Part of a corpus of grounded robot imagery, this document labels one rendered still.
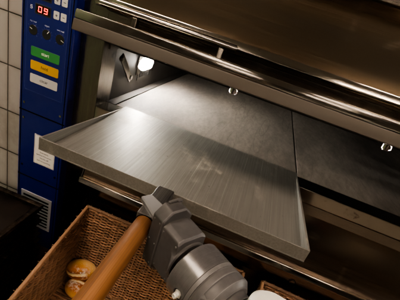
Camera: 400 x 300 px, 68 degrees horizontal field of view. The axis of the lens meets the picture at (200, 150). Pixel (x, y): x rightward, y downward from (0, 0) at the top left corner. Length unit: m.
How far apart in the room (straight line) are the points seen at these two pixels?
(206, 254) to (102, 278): 0.13
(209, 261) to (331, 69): 0.50
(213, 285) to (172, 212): 0.11
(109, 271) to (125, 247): 0.04
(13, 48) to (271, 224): 0.86
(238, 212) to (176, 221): 0.20
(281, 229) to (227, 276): 0.25
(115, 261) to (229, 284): 0.15
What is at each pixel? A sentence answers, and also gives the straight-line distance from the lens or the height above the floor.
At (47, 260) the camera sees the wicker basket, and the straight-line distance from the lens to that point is 0.97.
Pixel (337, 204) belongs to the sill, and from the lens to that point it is 0.86.
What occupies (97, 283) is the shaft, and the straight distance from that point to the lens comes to 0.39.
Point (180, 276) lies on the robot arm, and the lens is 0.41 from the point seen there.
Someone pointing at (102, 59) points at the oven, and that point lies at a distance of 0.87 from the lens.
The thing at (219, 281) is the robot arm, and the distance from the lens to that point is 0.39.
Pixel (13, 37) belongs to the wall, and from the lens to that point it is 1.05.
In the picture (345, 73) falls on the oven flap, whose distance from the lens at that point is 0.73.
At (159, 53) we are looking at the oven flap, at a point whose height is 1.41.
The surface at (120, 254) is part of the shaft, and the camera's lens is 0.42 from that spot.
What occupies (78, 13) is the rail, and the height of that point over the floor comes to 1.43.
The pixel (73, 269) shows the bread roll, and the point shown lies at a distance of 1.09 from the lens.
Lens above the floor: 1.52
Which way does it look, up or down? 25 degrees down
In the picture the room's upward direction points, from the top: 18 degrees clockwise
